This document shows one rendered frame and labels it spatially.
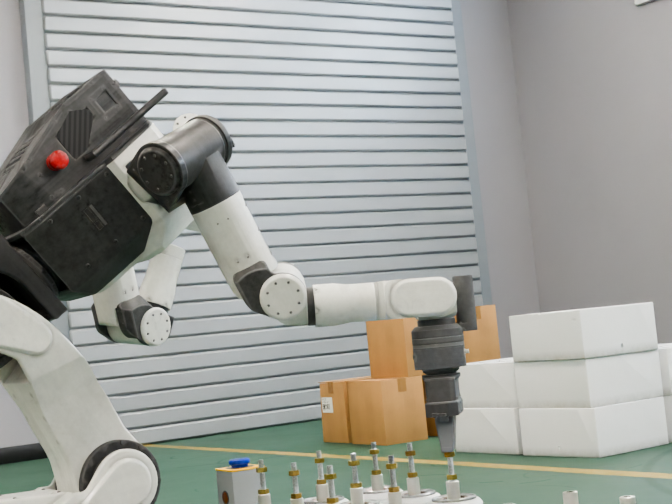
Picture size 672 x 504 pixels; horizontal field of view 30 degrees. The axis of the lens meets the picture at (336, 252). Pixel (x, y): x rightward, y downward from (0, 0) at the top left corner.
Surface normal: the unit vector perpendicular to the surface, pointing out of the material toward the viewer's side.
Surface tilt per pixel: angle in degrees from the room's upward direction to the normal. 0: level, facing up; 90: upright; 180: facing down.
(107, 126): 89
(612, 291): 90
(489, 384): 90
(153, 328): 98
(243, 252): 104
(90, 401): 90
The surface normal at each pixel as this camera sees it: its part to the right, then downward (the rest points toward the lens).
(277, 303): 0.07, 0.17
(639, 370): 0.55, -0.11
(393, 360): -0.82, 0.04
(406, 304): 0.05, -0.07
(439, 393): -0.18, -0.04
